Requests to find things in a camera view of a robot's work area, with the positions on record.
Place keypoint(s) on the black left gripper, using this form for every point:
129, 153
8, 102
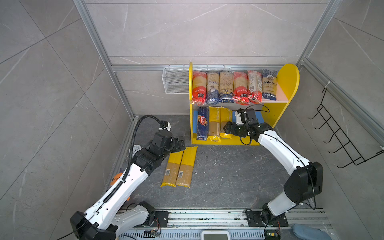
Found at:
176, 147

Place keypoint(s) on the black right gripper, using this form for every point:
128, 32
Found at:
230, 128

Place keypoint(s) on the yellow Pastatime spaghetti bag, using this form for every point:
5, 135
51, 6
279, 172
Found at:
214, 124

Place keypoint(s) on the dark blue spaghetti No5 bag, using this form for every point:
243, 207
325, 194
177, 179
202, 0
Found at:
202, 123

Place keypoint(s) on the blue Ankara bag label down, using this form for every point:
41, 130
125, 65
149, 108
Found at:
213, 80

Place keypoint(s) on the red white-label spaghetti bag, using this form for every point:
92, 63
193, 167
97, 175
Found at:
255, 86

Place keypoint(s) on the blue Ankara spaghetti bag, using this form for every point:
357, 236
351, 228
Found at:
269, 84

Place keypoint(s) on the red clear spaghetti bag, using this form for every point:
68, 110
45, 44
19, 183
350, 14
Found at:
199, 87

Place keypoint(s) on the blue-end Chinese spaghetti bag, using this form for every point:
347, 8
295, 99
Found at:
226, 87

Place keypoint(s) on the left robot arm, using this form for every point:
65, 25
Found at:
104, 220

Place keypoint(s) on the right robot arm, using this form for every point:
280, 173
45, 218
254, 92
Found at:
306, 178

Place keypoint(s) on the pink upper shelf board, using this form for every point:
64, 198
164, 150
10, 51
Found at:
281, 97

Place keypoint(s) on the round white gauge clock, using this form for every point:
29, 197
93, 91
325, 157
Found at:
136, 148

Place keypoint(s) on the orange monster toy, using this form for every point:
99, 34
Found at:
116, 178

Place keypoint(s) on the white digital display device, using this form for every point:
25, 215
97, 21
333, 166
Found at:
215, 235

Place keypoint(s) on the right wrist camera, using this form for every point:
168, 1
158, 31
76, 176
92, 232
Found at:
246, 117

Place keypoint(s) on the white wire basket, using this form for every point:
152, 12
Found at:
176, 77

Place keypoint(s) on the yellow shelf unit frame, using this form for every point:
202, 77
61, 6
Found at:
288, 78

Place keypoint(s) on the black wall hook rack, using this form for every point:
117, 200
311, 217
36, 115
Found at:
354, 156

